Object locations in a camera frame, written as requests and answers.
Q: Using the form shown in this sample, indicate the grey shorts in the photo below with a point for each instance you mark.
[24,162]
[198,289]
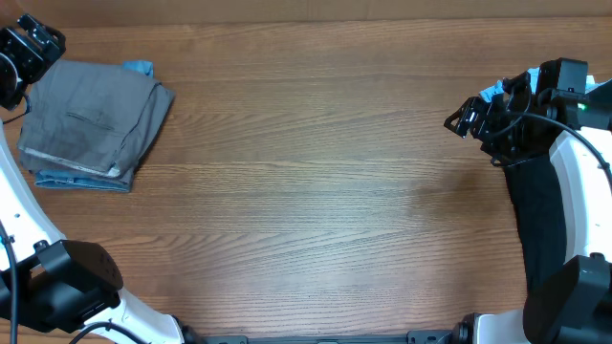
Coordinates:
[95,119]

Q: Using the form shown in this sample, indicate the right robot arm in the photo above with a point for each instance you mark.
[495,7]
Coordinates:
[574,304]

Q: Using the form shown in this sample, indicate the black garment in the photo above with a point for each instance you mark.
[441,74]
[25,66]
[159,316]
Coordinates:
[535,194]

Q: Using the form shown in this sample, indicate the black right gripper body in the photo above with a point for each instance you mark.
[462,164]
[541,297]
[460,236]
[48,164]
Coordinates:
[513,144]

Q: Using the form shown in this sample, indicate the folded blue denim jeans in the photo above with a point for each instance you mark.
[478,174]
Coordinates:
[81,182]

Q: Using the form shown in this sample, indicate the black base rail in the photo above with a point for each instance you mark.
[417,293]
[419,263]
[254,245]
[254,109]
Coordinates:
[325,339]

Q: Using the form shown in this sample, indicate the light blue garment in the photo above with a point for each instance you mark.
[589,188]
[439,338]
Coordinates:
[497,88]

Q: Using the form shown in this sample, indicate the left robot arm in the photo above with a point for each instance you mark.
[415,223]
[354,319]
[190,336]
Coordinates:
[85,126]

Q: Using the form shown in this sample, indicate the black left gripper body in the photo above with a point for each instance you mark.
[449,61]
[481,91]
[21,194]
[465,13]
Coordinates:
[30,64]

